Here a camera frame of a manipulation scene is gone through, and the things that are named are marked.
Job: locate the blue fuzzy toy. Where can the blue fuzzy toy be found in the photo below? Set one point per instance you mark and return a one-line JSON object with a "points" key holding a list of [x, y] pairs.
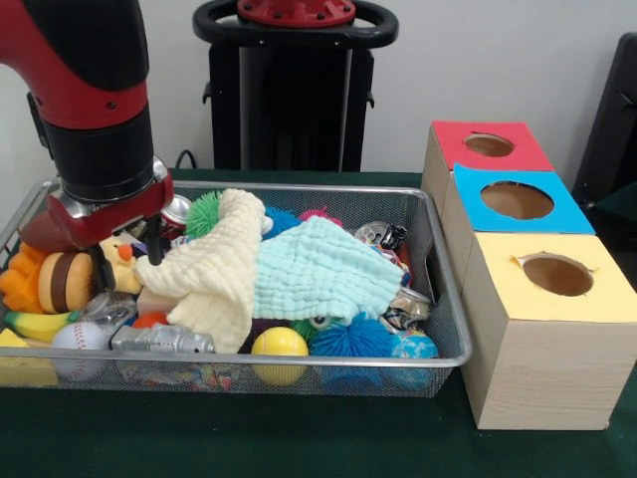
{"points": [[282, 221]]}

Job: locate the clear mesh bin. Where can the clear mesh bin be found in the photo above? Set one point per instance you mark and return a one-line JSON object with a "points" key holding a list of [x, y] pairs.
{"points": [[438, 259]]}

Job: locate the yellow toy banana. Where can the yellow toy banana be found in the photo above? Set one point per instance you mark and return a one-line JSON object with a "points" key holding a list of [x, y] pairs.
{"points": [[38, 325]]}

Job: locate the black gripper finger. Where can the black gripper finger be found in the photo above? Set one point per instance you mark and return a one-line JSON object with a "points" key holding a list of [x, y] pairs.
{"points": [[103, 269], [155, 247]]}

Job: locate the crushed silver can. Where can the crushed silver can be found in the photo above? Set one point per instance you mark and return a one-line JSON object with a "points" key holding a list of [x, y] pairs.
{"points": [[408, 307]]}

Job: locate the silver robot toy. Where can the silver robot toy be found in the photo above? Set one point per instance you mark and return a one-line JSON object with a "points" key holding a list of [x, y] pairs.
{"points": [[164, 339]]}

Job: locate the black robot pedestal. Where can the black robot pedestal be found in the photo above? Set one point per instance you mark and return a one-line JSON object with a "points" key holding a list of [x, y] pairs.
{"points": [[289, 110]]}

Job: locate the mint green cloth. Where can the mint green cloth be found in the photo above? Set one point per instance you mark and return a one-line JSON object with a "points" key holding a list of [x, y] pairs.
{"points": [[328, 269]]}

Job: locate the yellow ball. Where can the yellow ball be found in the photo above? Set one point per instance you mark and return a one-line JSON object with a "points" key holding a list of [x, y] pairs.
{"points": [[279, 344]]}

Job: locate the small clear plastic bottle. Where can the small clear plastic bottle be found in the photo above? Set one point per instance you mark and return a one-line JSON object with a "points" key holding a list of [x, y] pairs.
{"points": [[111, 309]]}

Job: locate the silver and black can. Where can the silver and black can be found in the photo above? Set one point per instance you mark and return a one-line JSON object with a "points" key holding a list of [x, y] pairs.
{"points": [[383, 236]]}

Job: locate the blue globe ball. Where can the blue globe ball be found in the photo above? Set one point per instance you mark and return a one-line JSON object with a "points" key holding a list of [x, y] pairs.
{"points": [[413, 349]]}

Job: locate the small red ball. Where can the small red ball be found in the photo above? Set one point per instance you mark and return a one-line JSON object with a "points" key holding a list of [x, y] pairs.
{"points": [[149, 320]]}

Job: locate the yellow block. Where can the yellow block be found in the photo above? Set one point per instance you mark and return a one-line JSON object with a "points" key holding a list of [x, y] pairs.
{"points": [[20, 370]]}

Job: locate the white baseball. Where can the white baseball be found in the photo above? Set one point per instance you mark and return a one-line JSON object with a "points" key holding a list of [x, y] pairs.
{"points": [[80, 341]]}

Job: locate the green fuzzy toy with eyes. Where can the green fuzzy toy with eyes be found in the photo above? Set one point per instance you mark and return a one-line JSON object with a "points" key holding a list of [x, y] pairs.
{"points": [[202, 214]]}

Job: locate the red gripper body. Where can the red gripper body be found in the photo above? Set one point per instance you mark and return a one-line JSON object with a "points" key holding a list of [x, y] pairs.
{"points": [[90, 221]]}

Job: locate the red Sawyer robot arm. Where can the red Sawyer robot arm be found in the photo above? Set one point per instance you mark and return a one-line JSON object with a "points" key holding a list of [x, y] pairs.
{"points": [[90, 100]]}

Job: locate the pale yellow cloth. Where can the pale yellow cloth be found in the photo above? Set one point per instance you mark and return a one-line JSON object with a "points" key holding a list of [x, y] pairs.
{"points": [[214, 279]]}

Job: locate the red soda can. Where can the red soda can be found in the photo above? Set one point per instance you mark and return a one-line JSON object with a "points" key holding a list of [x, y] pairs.
{"points": [[177, 209]]}

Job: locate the small wooden block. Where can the small wooden block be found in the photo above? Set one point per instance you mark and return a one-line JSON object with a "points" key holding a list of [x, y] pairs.
{"points": [[154, 301]]}

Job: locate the small green spiky toy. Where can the small green spiky toy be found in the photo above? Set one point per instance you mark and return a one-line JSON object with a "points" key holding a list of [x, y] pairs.
{"points": [[317, 324]]}

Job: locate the blue spiky ball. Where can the blue spiky ball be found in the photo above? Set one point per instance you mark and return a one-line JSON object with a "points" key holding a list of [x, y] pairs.
{"points": [[350, 341]]}

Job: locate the toy hamburger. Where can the toy hamburger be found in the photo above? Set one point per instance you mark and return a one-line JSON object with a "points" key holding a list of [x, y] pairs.
{"points": [[62, 282]]}

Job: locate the black chair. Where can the black chair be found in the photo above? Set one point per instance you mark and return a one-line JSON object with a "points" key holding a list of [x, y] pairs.
{"points": [[612, 129]]}

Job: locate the wooden box with three holes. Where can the wooden box with three holes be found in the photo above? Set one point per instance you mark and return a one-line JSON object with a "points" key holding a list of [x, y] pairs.
{"points": [[547, 368]]}

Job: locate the yellow duck toy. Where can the yellow duck toy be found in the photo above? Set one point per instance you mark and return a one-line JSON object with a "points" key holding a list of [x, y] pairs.
{"points": [[127, 269]]}

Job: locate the pink fuzzy toy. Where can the pink fuzzy toy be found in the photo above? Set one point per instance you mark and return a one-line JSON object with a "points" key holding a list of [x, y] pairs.
{"points": [[320, 214]]}

